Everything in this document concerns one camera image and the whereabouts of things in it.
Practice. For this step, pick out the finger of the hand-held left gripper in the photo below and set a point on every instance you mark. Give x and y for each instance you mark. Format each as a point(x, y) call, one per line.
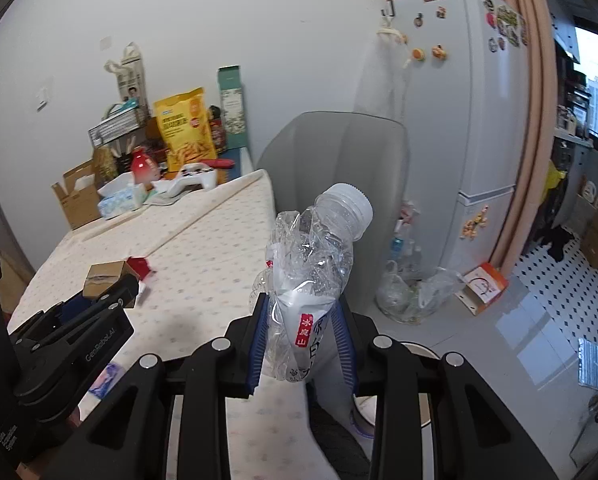
point(74, 308)
point(114, 305)

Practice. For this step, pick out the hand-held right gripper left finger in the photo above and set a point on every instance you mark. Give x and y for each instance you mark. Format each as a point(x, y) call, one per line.
point(256, 355)

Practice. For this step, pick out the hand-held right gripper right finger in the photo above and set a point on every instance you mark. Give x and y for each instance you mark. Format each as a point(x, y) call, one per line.
point(346, 350)

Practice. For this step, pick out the small brown cardboard box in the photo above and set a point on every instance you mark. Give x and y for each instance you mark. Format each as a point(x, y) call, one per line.
point(101, 277)

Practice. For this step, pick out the blue tissue packet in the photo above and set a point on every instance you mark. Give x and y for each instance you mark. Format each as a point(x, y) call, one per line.
point(106, 377)

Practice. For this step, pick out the small red box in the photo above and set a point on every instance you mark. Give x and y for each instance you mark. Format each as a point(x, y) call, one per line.
point(140, 264)

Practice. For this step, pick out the white waste bin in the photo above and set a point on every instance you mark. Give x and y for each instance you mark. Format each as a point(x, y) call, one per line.
point(363, 410)

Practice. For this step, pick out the crushed clear plastic bottle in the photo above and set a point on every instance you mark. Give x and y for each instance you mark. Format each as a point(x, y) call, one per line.
point(319, 260)

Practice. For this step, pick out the person's dark trouser leg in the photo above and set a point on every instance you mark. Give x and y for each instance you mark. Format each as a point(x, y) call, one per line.
point(334, 445)

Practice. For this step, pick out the light blue tissue box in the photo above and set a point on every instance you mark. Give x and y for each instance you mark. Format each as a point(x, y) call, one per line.
point(119, 205)

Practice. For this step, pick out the open brown cardboard box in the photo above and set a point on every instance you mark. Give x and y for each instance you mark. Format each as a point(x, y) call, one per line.
point(74, 205)

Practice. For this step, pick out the water bottles with blue labels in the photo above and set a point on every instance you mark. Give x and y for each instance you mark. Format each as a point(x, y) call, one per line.
point(406, 257)

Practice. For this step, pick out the red small bottle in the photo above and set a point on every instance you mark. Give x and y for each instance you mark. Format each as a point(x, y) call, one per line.
point(144, 170)

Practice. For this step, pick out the white game controller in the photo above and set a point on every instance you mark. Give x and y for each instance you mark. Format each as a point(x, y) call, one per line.
point(194, 180)

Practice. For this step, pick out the orange and white box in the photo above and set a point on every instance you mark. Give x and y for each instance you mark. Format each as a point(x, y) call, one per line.
point(484, 285)

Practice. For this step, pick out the red pencil case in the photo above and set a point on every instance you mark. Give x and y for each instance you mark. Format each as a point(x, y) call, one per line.
point(221, 163)

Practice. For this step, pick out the yellow gecko magnet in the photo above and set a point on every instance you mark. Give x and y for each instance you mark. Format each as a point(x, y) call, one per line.
point(475, 225)

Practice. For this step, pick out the blue desk mat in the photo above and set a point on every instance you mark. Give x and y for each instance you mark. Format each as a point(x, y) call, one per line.
point(241, 160)

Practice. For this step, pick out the yellow snack bag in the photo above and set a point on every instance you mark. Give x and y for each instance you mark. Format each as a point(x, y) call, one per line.
point(184, 125)

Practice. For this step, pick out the grey upholstered chair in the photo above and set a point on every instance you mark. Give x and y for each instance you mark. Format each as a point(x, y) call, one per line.
point(329, 150)

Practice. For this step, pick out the red printed can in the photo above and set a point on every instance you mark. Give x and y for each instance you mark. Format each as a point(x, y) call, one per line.
point(218, 130)

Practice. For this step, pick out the tall green printed box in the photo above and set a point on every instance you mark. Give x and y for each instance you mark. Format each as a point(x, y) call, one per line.
point(231, 105)

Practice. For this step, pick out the black cloth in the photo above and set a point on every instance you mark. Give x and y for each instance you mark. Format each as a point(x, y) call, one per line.
point(556, 242)

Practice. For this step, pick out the white refrigerator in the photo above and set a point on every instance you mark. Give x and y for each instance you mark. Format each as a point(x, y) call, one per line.
point(454, 135)

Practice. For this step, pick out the silver foil mat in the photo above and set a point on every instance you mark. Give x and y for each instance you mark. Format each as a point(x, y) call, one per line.
point(591, 365)

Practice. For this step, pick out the white hanging plastic bag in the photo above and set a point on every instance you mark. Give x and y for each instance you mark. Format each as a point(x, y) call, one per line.
point(379, 85)

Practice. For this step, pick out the peach curtain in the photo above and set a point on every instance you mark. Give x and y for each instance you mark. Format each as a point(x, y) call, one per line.
point(534, 110)

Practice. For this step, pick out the orange round magnet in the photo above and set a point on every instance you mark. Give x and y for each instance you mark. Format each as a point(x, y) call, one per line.
point(418, 53)

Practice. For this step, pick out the group of fridge magnets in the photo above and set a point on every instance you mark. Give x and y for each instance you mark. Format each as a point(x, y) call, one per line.
point(506, 22)

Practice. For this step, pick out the white wall switch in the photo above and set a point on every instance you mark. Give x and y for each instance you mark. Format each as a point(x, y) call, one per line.
point(41, 99)

